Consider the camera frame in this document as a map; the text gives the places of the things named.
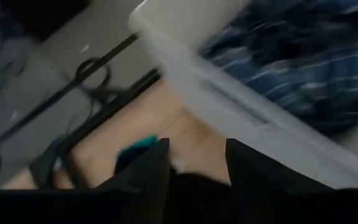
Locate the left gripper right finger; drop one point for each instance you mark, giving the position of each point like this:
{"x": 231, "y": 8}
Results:
{"x": 259, "y": 171}

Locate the teal sock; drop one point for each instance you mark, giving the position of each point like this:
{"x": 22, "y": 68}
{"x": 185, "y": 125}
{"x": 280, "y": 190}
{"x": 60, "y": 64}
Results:
{"x": 135, "y": 149}

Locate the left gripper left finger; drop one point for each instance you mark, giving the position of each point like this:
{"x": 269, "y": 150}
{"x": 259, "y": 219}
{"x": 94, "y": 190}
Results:
{"x": 148, "y": 174}

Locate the white perforated laundry basket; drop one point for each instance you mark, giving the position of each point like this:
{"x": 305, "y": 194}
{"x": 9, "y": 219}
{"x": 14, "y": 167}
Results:
{"x": 228, "y": 102}

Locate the black aluminium table frame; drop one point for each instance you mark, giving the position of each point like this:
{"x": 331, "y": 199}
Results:
{"x": 110, "y": 109}

